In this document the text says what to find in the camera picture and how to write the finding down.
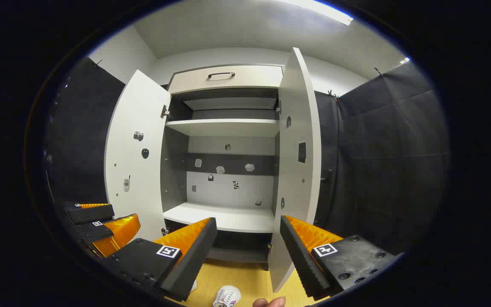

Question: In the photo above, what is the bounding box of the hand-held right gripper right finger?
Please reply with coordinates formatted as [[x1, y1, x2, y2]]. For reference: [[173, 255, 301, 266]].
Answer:
[[280, 215, 399, 301]]

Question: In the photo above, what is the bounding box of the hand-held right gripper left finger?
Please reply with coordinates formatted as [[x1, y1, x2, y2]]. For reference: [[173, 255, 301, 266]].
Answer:
[[101, 217, 218, 302]]

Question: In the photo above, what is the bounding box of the white shoe cabinet door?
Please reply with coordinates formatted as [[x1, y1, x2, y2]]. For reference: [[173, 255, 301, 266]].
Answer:
[[104, 70, 171, 241], [268, 47, 322, 293]]

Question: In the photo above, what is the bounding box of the white shoe cabinet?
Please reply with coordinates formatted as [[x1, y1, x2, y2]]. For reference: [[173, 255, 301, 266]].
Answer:
[[160, 64, 284, 271]]

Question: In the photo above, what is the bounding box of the beige cabinet drawer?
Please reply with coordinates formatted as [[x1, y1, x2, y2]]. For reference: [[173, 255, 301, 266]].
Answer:
[[168, 65, 283, 95]]

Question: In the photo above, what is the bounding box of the black backdrop cloth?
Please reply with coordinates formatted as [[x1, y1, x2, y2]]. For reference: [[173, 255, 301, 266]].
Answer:
[[43, 57, 126, 205], [314, 62, 450, 256]]

